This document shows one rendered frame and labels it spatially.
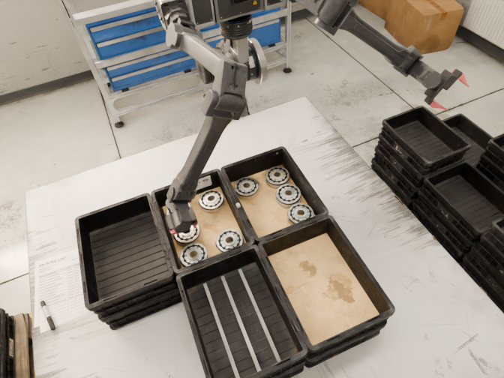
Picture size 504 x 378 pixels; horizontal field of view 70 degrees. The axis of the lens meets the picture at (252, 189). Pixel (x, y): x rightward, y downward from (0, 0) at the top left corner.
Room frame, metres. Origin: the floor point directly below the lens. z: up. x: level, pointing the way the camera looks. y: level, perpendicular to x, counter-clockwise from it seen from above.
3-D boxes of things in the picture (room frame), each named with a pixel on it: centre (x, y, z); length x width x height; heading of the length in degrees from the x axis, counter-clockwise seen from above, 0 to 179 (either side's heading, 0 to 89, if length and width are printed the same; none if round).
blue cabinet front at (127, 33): (2.67, 0.70, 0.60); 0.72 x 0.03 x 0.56; 110
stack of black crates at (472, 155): (1.59, -1.39, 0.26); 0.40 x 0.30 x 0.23; 20
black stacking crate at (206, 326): (0.42, 0.08, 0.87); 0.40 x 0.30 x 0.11; 18
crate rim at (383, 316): (0.51, -0.20, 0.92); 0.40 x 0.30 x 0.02; 18
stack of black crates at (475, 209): (1.08, -1.15, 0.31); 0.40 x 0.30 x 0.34; 20
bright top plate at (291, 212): (0.81, -0.18, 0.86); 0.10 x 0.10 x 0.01
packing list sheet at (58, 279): (0.68, 0.81, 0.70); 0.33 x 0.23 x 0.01; 20
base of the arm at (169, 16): (1.26, 0.20, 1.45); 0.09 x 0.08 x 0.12; 110
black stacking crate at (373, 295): (0.51, -0.20, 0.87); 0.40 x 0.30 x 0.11; 18
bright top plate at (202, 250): (0.67, 0.24, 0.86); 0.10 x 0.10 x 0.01
